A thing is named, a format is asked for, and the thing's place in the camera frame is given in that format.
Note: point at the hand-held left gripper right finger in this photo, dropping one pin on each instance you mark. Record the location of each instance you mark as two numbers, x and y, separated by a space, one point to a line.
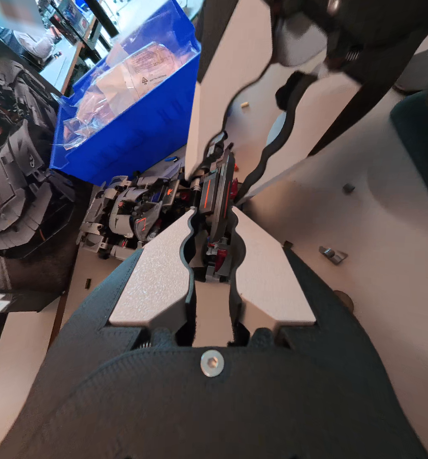
271 283

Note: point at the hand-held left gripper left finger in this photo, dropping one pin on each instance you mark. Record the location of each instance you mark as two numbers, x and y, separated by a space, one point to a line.
153 283

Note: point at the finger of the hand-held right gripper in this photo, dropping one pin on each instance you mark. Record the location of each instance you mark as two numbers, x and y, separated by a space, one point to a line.
235 53
321 107

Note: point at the partly built lego car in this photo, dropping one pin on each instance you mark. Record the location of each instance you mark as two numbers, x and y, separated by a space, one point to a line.
128 215

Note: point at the grey lego door panel assembly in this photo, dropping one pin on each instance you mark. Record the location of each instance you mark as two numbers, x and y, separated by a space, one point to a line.
217 186

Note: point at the grey lego hinge panel piece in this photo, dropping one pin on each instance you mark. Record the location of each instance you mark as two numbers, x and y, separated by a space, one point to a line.
332 254

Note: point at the black round lego dish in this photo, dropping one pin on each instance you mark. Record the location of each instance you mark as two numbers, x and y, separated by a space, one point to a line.
345 299

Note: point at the small dark grey lego piece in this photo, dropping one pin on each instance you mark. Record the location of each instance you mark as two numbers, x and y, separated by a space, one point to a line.
348 188

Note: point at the dark lego set box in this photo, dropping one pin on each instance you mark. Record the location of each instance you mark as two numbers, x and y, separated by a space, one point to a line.
20 161

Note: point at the dark teal cloth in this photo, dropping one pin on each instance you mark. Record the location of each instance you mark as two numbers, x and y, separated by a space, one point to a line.
422 143

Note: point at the clear plastic parts bags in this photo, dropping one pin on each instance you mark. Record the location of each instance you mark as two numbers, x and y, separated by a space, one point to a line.
128 71

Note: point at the blue plastic bin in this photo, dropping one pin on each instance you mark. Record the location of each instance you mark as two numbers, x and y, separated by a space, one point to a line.
146 125

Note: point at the black metal pole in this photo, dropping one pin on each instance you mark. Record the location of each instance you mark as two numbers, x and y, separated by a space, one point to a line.
97 21

